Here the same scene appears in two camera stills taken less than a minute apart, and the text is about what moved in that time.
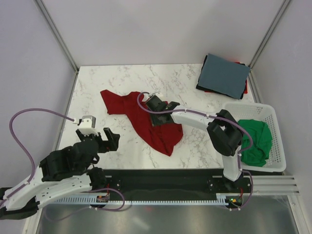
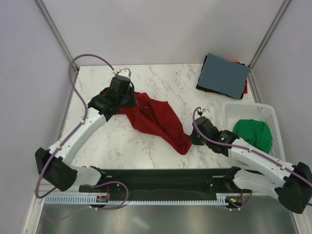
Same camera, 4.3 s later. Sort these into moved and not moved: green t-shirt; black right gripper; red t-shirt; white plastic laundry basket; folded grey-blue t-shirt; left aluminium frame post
Moved: red t-shirt; black right gripper
Not moved: green t-shirt; folded grey-blue t-shirt; white plastic laundry basket; left aluminium frame post
